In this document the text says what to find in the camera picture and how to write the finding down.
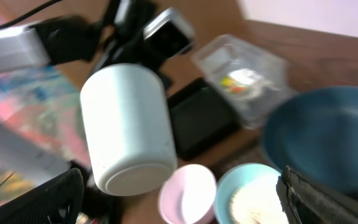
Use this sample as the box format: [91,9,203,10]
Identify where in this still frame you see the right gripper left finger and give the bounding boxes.
[0,168,85,224]

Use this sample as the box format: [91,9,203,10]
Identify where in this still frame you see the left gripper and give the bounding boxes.
[89,0,173,90]

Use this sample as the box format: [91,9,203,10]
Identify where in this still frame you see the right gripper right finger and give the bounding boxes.
[276,167,358,224]

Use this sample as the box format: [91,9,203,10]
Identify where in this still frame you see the light blue bowl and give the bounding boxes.
[214,163,289,224]

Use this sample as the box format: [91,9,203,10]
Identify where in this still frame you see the white cup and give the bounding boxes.
[80,63,177,196]

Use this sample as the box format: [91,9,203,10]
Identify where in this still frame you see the yellow snack wrapper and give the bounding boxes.
[220,77,248,93]

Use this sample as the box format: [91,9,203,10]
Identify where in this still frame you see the white tissue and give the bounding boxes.
[227,68,264,97]

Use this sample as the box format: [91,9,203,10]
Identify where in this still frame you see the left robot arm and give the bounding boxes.
[0,1,178,89]

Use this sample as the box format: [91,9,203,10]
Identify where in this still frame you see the brown serving tray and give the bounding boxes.
[210,143,270,179]

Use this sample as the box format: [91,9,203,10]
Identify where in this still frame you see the dark blue plate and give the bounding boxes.
[261,86,358,194]

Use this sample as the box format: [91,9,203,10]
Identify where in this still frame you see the black tray bin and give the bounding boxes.
[168,78,240,161]

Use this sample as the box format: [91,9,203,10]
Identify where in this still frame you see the clear plastic bin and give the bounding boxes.
[192,34,296,129]

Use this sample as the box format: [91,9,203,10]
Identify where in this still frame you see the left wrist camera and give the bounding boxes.
[143,7,195,58]

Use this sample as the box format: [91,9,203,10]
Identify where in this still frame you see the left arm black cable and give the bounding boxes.
[0,0,65,34]

